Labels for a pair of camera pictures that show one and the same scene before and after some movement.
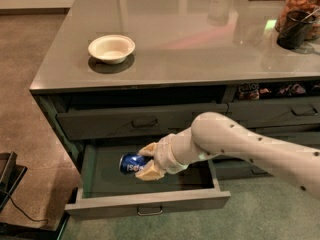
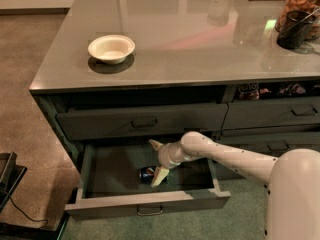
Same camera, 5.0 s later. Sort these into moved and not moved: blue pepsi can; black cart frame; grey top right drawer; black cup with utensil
Moved: blue pepsi can
Not moved: black cart frame; grey top right drawer; black cup with utensil
